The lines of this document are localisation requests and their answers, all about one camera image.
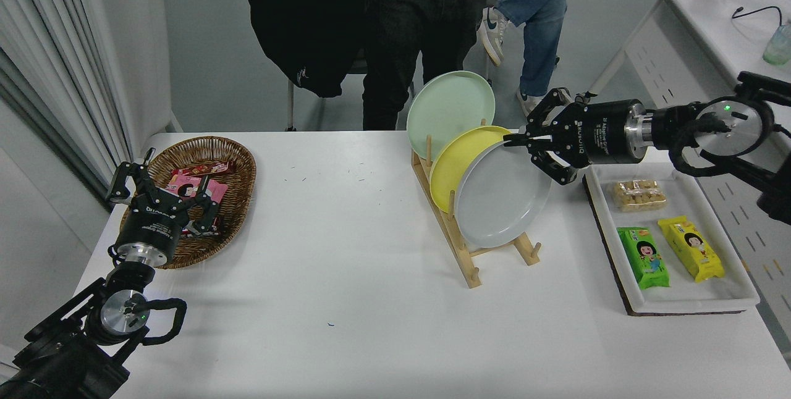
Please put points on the seated person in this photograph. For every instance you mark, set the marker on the seated person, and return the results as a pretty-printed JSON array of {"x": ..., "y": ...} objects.
[{"x": 544, "y": 22}]

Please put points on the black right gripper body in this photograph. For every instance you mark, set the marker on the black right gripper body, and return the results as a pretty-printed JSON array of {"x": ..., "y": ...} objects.
[{"x": 602, "y": 133}]

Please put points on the white curtain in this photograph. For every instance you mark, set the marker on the white curtain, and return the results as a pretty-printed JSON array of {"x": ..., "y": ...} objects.
[{"x": 43, "y": 28}]

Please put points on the pale green glass jar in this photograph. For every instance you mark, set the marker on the pale green glass jar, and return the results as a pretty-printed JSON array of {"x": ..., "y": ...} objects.
[{"x": 777, "y": 47}]

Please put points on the wooden plate rack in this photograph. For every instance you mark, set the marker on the wooden plate rack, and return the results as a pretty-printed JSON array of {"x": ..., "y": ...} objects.
[{"x": 473, "y": 278}]

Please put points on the grey plate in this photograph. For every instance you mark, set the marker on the grey plate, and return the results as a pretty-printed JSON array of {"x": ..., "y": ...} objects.
[{"x": 503, "y": 201}]

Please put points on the standing person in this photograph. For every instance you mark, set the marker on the standing person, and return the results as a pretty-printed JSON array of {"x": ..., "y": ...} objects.
[{"x": 420, "y": 28}]

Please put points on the clear peanut snack packet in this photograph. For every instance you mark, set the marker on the clear peanut snack packet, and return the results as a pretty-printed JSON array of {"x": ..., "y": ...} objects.
[{"x": 639, "y": 195}]

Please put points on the grey chair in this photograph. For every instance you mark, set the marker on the grey chair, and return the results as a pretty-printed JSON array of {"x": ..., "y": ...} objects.
[{"x": 290, "y": 109}]

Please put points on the pale green plate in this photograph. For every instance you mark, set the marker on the pale green plate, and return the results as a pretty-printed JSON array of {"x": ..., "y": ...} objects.
[{"x": 451, "y": 109}]

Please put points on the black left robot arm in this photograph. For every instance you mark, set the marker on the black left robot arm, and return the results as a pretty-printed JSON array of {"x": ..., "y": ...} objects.
[{"x": 62, "y": 362}]

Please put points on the pink snack packet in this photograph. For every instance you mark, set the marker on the pink snack packet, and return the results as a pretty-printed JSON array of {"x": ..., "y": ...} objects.
[{"x": 216, "y": 192}]

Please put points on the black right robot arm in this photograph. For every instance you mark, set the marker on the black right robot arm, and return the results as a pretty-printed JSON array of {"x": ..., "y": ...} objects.
[{"x": 735, "y": 127}]

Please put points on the black jacket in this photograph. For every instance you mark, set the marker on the black jacket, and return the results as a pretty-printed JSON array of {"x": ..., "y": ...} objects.
[{"x": 303, "y": 16}]

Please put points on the brown wicker basket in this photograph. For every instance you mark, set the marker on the brown wicker basket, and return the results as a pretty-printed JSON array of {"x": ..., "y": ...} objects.
[{"x": 235, "y": 201}]

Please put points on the white tray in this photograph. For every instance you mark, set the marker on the white tray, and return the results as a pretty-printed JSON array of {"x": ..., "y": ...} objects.
[{"x": 680, "y": 294}]

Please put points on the yellow plate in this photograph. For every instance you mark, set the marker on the yellow plate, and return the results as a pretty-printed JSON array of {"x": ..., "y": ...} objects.
[{"x": 454, "y": 167}]

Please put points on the dark red snack bar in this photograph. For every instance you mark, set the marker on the dark red snack bar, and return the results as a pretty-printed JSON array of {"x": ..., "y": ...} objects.
[{"x": 220, "y": 224}]

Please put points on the yellow snack packet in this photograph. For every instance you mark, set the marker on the yellow snack packet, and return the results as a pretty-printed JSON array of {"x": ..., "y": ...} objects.
[{"x": 692, "y": 247}]

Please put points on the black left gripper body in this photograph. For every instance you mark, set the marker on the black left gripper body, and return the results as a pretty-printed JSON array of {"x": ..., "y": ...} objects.
[{"x": 151, "y": 229}]

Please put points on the green snack packet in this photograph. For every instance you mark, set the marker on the green snack packet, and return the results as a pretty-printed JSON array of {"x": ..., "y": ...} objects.
[{"x": 646, "y": 257}]

